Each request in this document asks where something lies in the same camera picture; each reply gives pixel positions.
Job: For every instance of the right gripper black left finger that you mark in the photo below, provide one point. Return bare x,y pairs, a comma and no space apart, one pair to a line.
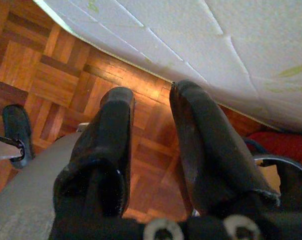
108,140

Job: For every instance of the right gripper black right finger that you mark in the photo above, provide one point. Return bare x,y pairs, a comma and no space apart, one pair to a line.
210,150

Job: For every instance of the brown cardboard piece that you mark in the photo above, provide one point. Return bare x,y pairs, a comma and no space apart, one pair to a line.
268,175

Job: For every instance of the red fabric cushion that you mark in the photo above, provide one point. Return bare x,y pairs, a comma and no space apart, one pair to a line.
285,145

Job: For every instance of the black round bin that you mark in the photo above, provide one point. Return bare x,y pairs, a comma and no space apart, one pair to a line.
295,180

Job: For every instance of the black robot left foot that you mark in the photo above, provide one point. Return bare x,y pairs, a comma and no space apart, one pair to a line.
16,125

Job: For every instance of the silver robot right leg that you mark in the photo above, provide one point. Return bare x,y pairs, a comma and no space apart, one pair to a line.
23,200

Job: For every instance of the silver robot leg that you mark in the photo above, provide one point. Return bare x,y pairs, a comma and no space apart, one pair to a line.
1,147
23,200

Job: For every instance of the silver robot left leg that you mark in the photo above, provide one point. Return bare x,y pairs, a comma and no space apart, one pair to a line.
1,147

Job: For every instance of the white quilted mattress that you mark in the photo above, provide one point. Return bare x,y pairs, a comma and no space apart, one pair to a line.
190,30

